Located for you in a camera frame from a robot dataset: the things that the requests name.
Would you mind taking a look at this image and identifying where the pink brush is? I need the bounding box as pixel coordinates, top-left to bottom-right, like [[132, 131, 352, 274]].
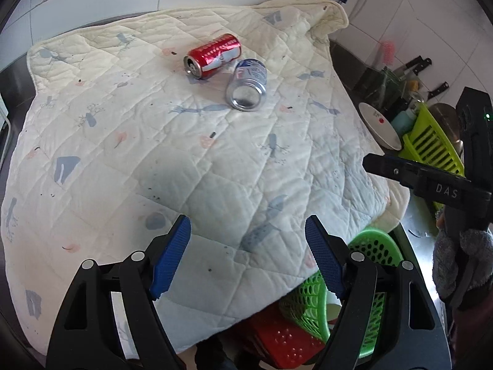
[[379, 40, 395, 68]]

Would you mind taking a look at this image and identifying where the white cup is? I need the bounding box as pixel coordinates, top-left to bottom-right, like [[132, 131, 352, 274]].
[[325, 291, 343, 322]]

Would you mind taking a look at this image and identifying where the black handled knife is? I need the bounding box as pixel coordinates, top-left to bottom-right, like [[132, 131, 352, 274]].
[[427, 82, 450, 101], [412, 59, 433, 78], [401, 57, 424, 74]]

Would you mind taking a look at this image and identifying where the green dish rack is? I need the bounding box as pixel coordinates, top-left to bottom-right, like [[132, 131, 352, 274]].
[[402, 102, 467, 211]]

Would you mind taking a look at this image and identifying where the teal cup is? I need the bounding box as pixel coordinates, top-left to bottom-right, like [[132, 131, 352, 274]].
[[391, 110, 418, 135]]

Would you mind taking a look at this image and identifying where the red drink can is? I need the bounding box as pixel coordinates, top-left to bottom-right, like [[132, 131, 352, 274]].
[[183, 33, 241, 80]]

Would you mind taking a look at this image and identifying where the red perforated plastic basket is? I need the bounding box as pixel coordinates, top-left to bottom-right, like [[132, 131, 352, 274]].
[[231, 304, 328, 370]]

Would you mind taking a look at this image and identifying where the dark green container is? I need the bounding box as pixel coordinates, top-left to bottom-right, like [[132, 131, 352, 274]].
[[354, 67, 409, 112]]

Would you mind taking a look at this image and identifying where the green plastic basket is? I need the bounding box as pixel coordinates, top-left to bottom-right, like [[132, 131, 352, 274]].
[[278, 228, 404, 361]]

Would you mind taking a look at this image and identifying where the white plate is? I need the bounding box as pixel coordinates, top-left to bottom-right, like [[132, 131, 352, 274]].
[[358, 102, 403, 151]]

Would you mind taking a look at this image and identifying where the cream quilted blanket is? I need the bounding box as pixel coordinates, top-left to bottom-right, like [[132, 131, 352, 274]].
[[0, 0, 411, 359]]

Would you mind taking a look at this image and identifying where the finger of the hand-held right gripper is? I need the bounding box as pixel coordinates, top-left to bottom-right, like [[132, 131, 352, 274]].
[[364, 153, 493, 222]]

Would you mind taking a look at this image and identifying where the steel pot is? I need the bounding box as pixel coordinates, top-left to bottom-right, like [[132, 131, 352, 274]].
[[427, 102, 463, 134]]

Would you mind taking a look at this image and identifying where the blue white drink can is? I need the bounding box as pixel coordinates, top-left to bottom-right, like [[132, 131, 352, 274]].
[[225, 59, 268, 112]]

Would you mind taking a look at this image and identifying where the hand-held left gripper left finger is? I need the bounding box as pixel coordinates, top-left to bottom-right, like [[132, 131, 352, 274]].
[[45, 215, 192, 370]]

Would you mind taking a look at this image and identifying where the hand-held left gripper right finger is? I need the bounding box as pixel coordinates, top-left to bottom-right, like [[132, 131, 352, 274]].
[[304, 215, 453, 370]]

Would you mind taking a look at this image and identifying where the person's right hand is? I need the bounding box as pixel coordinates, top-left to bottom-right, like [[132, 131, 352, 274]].
[[431, 228, 493, 311]]

